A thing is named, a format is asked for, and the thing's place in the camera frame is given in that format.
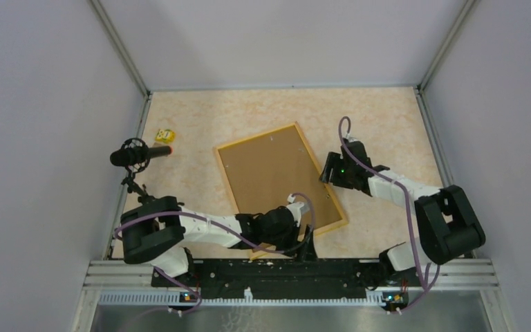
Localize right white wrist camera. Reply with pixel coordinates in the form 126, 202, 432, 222
343, 132, 360, 143

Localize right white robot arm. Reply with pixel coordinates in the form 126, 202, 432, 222
319, 140, 486, 285

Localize wooden picture frame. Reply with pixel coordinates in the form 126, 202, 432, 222
214, 121, 349, 261

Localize black microphone on stand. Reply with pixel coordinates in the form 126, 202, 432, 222
109, 138, 173, 205

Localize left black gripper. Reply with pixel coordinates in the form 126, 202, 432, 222
261, 222, 318, 262

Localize brown backing board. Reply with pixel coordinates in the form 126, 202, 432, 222
218, 126, 344, 250

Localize small yellow toy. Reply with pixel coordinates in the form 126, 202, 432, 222
154, 129, 176, 144

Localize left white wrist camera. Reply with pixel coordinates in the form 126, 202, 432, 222
286, 194, 310, 225

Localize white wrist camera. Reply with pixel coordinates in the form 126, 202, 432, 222
286, 194, 310, 225
343, 132, 360, 143

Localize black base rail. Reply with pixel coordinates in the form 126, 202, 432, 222
176, 258, 420, 300

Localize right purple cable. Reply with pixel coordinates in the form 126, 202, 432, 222
338, 116, 441, 315

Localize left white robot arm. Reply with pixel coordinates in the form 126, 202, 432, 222
113, 193, 316, 286

